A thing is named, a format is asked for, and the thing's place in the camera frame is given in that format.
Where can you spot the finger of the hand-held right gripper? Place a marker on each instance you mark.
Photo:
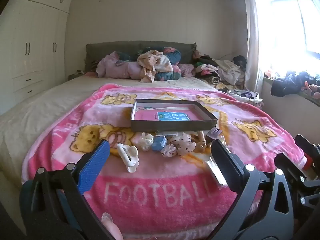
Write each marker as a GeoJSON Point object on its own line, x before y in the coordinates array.
{"type": "Point", "coordinates": [306, 143]}
{"type": "Point", "coordinates": [290, 163]}

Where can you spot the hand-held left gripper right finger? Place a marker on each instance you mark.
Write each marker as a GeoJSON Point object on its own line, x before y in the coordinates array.
{"type": "Point", "coordinates": [225, 162]}

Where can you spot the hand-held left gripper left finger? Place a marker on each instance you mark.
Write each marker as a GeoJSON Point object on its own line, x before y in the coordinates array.
{"type": "Point", "coordinates": [92, 166]}

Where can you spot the white hair claw clip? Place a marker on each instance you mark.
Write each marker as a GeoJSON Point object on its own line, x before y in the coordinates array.
{"type": "Point", "coordinates": [127, 156]}

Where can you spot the dotted sheer scrunchie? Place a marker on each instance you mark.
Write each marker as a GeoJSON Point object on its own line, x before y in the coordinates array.
{"type": "Point", "coordinates": [168, 150]}
{"type": "Point", "coordinates": [185, 142]}

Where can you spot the translucent flower hair clip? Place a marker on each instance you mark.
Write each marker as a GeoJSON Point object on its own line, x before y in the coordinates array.
{"type": "Point", "coordinates": [146, 141]}

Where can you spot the grey shallow cardboard box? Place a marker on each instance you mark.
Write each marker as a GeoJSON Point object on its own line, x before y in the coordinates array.
{"type": "Point", "coordinates": [175, 126]}

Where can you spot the small blue box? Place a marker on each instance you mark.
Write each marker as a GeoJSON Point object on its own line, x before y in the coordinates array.
{"type": "Point", "coordinates": [158, 143]}

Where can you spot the person's left hand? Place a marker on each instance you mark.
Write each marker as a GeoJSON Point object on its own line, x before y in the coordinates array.
{"type": "Point", "coordinates": [112, 226]}

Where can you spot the clear plastic packet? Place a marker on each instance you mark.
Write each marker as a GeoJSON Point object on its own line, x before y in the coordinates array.
{"type": "Point", "coordinates": [213, 170]}

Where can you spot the purple hair clip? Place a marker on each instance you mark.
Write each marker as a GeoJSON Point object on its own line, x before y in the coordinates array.
{"type": "Point", "coordinates": [213, 133]}

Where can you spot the pink bear printed blanket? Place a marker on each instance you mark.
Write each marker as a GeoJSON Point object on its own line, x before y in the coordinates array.
{"type": "Point", "coordinates": [150, 180]}

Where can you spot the dark clothes heap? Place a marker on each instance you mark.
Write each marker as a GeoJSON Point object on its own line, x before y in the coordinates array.
{"type": "Point", "coordinates": [287, 83]}

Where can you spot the white earring card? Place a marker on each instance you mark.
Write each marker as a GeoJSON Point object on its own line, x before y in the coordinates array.
{"type": "Point", "coordinates": [165, 133]}

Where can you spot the purple crumpled clothing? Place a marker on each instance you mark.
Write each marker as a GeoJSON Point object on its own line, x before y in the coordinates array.
{"type": "Point", "coordinates": [246, 95]}

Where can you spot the bed with beige sheet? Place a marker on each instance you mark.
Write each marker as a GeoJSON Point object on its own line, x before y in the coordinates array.
{"type": "Point", "coordinates": [50, 100]}

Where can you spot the pile of mixed clothes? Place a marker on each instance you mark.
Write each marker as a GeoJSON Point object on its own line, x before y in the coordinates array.
{"type": "Point", "coordinates": [220, 70]}

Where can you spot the pink plush garment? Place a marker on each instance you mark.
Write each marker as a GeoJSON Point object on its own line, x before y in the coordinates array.
{"type": "Point", "coordinates": [112, 67]}

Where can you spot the pink knitted garment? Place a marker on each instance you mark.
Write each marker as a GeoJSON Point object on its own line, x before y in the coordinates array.
{"type": "Point", "coordinates": [185, 70]}

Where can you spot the pile of clothes on bed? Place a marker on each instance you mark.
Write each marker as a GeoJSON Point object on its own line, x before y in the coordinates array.
{"type": "Point", "coordinates": [165, 76]}

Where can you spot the pale curtain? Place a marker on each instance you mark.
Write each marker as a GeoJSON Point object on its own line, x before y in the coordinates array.
{"type": "Point", "coordinates": [251, 42]}

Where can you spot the bright window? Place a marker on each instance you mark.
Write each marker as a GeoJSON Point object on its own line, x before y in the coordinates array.
{"type": "Point", "coordinates": [287, 30]}

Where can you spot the beige patterned garment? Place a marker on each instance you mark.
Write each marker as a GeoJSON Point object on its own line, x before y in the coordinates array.
{"type": "Point", "coordinates": [150, 62]}

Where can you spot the grey padded headboard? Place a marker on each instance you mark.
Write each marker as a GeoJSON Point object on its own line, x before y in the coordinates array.
{"type": "Point", "coordinates": [112, 47]}

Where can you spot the cream built-in wardrobe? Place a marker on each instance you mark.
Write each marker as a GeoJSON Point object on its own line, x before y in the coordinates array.
{"type": "Point", "coordinates": [32, 42]}

